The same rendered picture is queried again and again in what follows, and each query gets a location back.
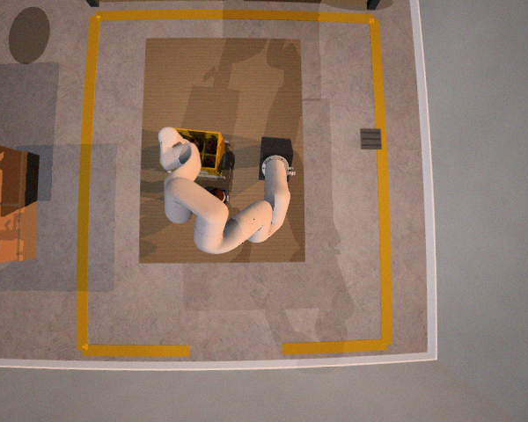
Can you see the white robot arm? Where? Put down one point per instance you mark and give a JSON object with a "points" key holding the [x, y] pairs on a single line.
{"points": [[212, 233]]}

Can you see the brown glass bottle with cream label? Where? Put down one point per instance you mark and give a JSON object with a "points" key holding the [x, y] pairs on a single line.
{"points": [[219, 194]]}

